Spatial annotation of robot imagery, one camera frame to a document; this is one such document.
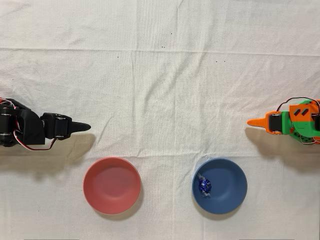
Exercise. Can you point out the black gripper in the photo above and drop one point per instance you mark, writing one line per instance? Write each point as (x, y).
(60, 126)

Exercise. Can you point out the green orange gripper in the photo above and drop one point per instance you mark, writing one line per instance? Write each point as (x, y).
(274, 123)

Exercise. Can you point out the blue candy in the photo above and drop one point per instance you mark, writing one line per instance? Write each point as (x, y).
(204, 185)

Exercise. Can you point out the green arm base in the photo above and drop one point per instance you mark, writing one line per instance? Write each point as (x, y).
(303, 138)

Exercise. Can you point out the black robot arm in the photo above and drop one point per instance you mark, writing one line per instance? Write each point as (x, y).
(30, 127)

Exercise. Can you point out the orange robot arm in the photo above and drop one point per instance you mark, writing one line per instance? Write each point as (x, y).
(310, 117)

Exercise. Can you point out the pink bowl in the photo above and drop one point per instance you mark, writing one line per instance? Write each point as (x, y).
(112, 186)

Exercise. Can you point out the blue bowl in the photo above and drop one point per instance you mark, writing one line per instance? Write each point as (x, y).
(227, 190)

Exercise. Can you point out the white tablecloth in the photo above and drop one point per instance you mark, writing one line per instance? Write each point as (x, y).
(160, 75)

